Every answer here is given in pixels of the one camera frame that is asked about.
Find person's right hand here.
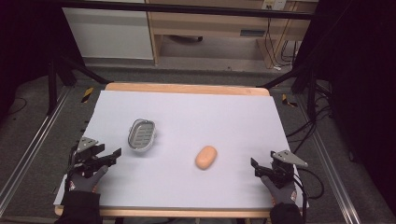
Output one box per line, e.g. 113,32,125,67
261,175,298,206

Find wooden desk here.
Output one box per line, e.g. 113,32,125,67
145,0,319,69

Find black floor cables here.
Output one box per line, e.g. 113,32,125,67
285,77,332,155

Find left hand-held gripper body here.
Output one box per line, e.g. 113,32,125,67
68,136,106,178

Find white table mat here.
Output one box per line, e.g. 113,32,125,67
53,90,310,209

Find person's left hand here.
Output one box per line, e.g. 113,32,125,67
65,164,109,195

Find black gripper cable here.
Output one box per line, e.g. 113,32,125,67
292,167,325,224

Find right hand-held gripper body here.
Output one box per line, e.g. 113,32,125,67
269,149,309,189

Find grey soap dish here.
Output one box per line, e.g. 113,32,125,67
127,118,157,153

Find aluminium floor rail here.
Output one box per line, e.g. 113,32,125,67
295,92,362,224
0,87,73,216

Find white cabinet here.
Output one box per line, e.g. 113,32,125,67
61,0,155,61

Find wooden table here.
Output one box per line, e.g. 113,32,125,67
54,81,273,218

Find black metal frame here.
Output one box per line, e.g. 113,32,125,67
46,0,318,116

